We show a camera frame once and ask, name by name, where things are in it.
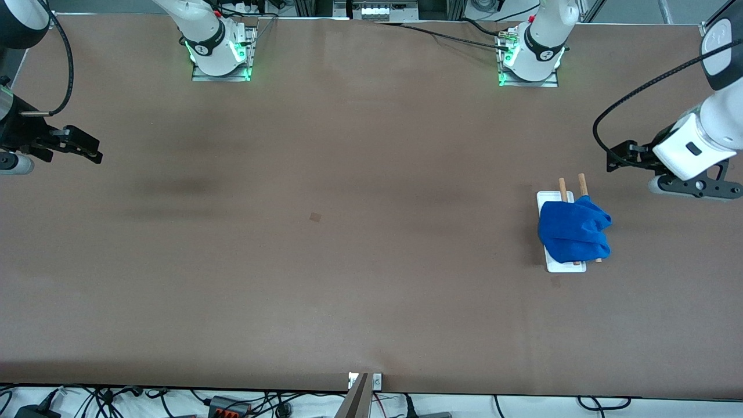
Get blue cloth towel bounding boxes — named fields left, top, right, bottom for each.
left=538, top=195, right=613, bottom=264

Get white rack with wooden rods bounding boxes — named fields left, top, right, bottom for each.
left=536, top=173, right=603, bottom=273

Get grey control box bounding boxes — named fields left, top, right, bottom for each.
left=347, top=0, right=420, bottom=23

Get black power strip orange switches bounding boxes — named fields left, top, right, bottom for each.
left=207, top=395, right=252, bottom=418

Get black plug block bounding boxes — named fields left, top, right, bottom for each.
left=405, top=394, right=454, bottom=418

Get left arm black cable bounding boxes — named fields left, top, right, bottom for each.
left=592, top=38, right=743, bottom=155

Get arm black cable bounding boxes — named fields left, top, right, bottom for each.
left=592, top=38, right=743, bottom=155
left=20, top=13, right=75, bottom=117

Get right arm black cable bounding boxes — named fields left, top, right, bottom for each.
left=20, top=13, right=75, bottom=117

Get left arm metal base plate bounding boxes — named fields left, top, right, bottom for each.
left=497, top=29, right=560, bottom=88

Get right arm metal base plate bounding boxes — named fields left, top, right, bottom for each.
left=191, top=23, right=257, bottom=82

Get long black table cable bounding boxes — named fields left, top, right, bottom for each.
left=374, top=21, right=513, bottom=51

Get looped black floor cable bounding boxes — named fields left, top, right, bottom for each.
left=577, top=395, right=632, bottom=412

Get small metal edge bracket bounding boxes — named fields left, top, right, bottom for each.
left=348, top=372, right=383, bottom=391

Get grey camera mount beam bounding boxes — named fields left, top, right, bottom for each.
left=334, top=373, right=373, bottom=418

